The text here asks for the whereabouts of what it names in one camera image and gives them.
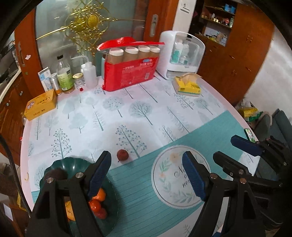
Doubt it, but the large yellow orange with sticker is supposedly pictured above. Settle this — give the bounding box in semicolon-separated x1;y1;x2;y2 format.
65;201;75;221

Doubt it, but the dark avocado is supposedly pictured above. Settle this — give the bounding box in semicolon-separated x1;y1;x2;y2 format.
44;168;68;181

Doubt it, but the red tomato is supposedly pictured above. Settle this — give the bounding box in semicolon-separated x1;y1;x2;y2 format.
89;199;101;213

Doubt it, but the red lychee fruit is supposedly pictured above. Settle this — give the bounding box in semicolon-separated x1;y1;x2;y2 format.
94;208;107;220

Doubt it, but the large mandarin orange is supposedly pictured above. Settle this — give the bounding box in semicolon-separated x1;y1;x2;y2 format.
92;188;106;202

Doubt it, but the smartphone on table edge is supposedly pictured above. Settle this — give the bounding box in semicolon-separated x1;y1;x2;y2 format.
244;128;256;143

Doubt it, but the round white floral placemat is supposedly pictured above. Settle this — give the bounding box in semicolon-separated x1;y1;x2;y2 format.
151;145;210;209

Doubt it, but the dark green scalloped plate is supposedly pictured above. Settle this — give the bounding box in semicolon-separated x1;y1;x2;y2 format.
34;157;118;236

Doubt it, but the teal striped table mat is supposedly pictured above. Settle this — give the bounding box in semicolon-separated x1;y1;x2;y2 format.
28;107;258;236

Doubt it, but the dark red wrinkled fruit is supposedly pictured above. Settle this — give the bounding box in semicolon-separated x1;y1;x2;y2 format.
117;149;129;162

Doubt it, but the yellow tissue pack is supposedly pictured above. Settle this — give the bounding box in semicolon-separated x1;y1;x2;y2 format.
172;73;201;97

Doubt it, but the tree pattern tablecloth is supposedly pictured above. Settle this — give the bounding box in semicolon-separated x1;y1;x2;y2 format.
20;73;261;237

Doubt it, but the yellow cardboard box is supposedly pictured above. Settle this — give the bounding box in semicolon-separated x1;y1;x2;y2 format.
24;89;57;121

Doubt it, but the white storage appliance box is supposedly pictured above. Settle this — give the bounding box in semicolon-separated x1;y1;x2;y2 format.
156;31;205;80

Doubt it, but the small glass jar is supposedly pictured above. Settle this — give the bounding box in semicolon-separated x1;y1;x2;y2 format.
72;73;85;90

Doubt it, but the silver metal can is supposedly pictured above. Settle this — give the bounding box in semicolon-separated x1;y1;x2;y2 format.
49;73;62;96

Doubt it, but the blue white carton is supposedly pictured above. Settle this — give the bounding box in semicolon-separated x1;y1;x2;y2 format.
38;67;52;92

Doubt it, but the green label glass bottle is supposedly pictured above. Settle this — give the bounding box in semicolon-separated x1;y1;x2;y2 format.
56;55;75;94

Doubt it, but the red plastic package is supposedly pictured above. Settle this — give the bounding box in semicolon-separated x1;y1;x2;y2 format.
97;36;165;91

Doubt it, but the white squeeze bottle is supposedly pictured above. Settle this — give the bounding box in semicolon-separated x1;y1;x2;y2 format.
71;55;98;89

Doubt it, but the black cable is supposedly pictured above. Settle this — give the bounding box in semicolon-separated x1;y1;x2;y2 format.
0;134;33;218

